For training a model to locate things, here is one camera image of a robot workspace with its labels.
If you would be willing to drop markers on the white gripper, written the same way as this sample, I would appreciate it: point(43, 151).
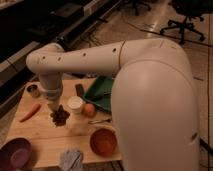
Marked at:
point(53, 98)

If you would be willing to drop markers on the dark purple grape bunch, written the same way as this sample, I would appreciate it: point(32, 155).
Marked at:
point(60, 116)

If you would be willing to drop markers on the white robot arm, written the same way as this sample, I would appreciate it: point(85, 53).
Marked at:
point(153, 98)

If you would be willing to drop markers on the red bowl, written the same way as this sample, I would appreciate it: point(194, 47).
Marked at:
point(103, 142)

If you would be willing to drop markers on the purple bowl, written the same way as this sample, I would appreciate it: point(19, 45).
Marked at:
point(15, 154)

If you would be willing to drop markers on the small metal can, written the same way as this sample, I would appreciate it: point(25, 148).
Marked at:
point(33, 90)

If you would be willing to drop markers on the orange carrot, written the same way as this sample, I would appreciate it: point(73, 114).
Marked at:
point(32, 112)

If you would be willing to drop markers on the dark small block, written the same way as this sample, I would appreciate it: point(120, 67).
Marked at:
point(79, 90)

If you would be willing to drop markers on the orange fruit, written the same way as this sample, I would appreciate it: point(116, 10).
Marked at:
point(89, 110)

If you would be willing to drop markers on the metal fork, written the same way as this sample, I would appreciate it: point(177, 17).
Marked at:
point(99, 121)

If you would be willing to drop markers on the grey cloth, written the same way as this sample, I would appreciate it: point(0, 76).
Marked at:
point(71, 160)

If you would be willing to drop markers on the black office chair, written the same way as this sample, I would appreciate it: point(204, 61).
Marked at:
point(190, 9)

